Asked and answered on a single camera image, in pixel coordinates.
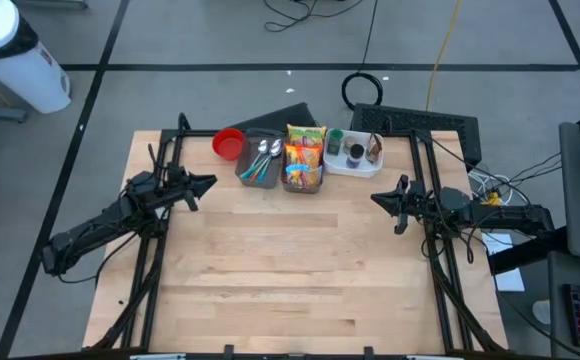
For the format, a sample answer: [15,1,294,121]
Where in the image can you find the silver spoon light-blue handle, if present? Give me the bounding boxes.
[242,139,270,177]

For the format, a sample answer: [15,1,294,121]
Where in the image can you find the green-lid spice jar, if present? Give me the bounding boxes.
[325,128,345,157]

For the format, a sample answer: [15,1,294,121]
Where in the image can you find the grey keyboard desk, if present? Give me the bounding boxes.
[546,249,580,360]

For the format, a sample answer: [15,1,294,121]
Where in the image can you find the white computer mouse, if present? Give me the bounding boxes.
[531,298,554,326]

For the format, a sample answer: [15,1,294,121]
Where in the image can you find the red plastic cup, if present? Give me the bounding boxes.
[211,127,246,162]

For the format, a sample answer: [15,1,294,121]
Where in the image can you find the white cable bundle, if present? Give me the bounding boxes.
[467,168,514,206]

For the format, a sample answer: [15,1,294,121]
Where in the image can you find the black floor cable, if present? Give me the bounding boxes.
[263,0,366,34]

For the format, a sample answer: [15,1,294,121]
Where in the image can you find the black desk beam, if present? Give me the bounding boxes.
[486,224,569,277]

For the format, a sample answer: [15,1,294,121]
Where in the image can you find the black cable with coil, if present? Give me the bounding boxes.
[340,0,386,113]

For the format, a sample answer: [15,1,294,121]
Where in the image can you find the orange ramen packet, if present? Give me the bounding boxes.
[283,143,324,169]

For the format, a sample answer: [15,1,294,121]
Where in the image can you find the green ramen packet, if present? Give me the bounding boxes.
[286,124,328,149]

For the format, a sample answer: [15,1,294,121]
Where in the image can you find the silver spoon orange handle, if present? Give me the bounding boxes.
[250,138,284,183]

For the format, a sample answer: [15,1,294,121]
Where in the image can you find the black wedge-shaped object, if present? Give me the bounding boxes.
[228,101,322,133]

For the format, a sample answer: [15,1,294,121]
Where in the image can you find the black table-side cable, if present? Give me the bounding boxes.
[57,230,142,290]

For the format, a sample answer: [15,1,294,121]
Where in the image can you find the white trash can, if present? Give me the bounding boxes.
[0,0,73,115]

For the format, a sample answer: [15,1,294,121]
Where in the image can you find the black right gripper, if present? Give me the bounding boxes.
[370,174,427,235]

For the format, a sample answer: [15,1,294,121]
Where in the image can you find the brown snack pouch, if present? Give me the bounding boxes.
[364,132,384,166]

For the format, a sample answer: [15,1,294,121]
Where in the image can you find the white plastic bin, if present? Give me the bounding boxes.
[322,128,385,179]

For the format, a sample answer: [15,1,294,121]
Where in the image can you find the blue-edged ramen packet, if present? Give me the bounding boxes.
[284,163,324,190]

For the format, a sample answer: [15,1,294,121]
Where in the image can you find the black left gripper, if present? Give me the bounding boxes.
[165,162,219,213]

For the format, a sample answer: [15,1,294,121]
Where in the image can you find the yellow hanging cable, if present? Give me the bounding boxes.
[423,0,465,113]

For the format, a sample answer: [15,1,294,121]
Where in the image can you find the dark grey translucent bin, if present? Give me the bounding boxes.
[280,132,325,195]
[234,127,287,190]

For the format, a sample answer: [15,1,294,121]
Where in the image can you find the white paper sheet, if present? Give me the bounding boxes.
[480,231,527,293]

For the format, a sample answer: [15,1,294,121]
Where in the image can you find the black-lid spice jar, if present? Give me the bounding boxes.
[345,143,366,170]

